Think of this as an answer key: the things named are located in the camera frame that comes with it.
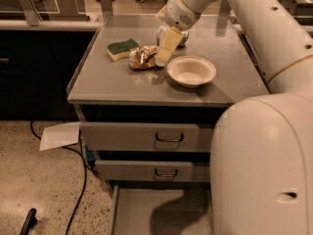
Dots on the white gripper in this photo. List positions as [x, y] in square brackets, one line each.
[177, 14]

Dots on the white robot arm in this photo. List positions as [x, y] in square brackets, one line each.
[261, 155]

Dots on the crushed white green can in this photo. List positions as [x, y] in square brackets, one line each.
[184, 38]

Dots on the grey drawer cabinet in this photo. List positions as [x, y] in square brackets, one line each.
[106, 91]

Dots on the grey top drawer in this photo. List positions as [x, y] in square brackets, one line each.
[146, 137]

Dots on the grey drawer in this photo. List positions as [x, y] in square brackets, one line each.
[146, 137]
[153, 171]
[156, 211]

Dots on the grey middle drawer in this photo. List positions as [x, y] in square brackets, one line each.
[153, 171]

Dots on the grey bottom drawer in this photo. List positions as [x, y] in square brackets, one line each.
[156, 211]

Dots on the white paper bowl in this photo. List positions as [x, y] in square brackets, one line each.
[191, 71]

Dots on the green yellow sponge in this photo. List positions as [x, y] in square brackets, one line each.
[120, 50]

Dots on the white paper sheet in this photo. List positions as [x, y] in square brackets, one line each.
[59, 135]

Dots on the black object on floor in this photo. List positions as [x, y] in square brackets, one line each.
[28, 222]

